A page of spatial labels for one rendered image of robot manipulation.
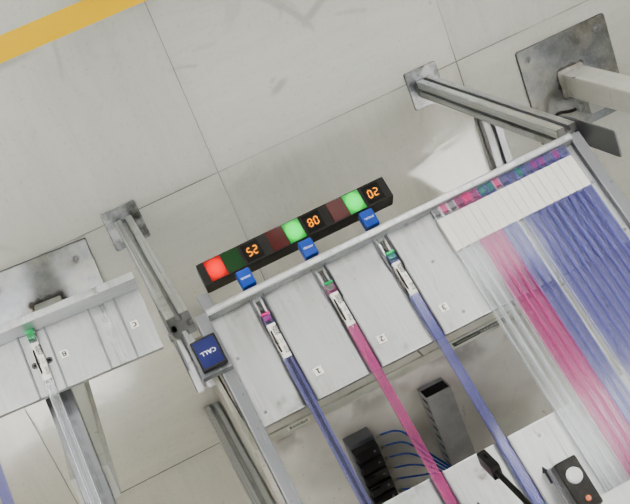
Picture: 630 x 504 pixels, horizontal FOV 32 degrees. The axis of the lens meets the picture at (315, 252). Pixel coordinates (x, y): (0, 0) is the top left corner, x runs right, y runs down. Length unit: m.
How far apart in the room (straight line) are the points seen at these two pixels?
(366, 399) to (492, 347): 0.25
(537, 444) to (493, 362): 0.40
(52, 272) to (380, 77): 0.84
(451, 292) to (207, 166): 0.84
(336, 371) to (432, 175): 0.98
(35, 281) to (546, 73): 1.25
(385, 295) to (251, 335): 0.22
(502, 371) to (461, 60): 0.81
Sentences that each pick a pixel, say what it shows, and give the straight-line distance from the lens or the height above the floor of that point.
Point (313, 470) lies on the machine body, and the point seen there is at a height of 0.62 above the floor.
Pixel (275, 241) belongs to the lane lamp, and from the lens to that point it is 1.75.
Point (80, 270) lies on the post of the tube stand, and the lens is 2.39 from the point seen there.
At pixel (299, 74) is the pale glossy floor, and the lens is 2.41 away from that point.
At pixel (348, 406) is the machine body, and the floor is 0.62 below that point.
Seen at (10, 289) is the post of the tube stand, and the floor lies 0.01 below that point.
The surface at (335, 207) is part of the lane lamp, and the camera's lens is 1.78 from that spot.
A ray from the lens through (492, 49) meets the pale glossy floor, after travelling 2.57.
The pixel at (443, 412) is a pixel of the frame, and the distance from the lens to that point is 1.97.
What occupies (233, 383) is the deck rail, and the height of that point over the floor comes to 0.81.
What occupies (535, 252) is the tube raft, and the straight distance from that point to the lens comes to 1.75.
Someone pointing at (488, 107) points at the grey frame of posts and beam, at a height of 0.37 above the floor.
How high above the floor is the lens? 2.28
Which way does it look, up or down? 66 degrees down
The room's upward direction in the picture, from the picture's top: 133 degrees clockwise
